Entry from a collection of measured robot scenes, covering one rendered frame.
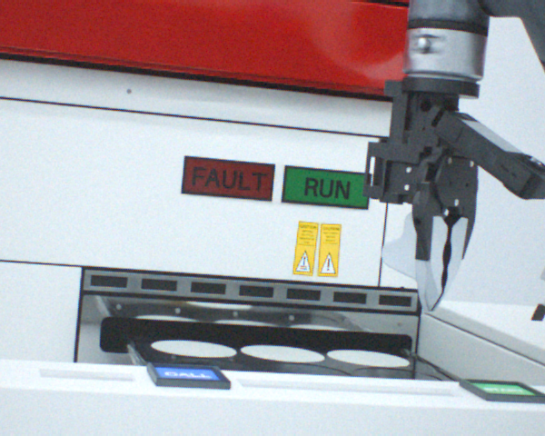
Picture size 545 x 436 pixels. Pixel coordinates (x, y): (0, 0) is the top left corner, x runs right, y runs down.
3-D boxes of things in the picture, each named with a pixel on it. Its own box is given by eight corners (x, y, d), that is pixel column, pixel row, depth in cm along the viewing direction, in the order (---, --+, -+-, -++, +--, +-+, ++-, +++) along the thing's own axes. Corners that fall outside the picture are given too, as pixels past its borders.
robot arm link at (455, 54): (502, 41, 106) (458, 27, 100) (497, 90, 106) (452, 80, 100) (433, 39, 111) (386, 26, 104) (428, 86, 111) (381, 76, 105)
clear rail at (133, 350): (119, 341, 140) (120, 331, 140) (130, 342, 140) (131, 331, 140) (162, 416, 104) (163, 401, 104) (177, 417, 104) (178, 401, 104)
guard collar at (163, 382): (145, 371, 88) (146, 362, 88) (216, 374, 90) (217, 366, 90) (155, 386, 83) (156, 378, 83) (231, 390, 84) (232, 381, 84)
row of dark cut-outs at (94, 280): (83, 289, 142) (84, 269, 142) (414, 311, 152) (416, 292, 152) (83, 290, 141) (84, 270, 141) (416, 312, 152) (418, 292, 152)
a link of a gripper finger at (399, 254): (386, 302, 109) (397, 206, 108) (440, 313, 105) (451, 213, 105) (368, 304, 106) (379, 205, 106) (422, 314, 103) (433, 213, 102)
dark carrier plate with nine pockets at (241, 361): (133, 340, 139) (133, 335, 139) (399, 355, 147) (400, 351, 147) (174, 407, 106) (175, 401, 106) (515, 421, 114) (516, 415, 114)
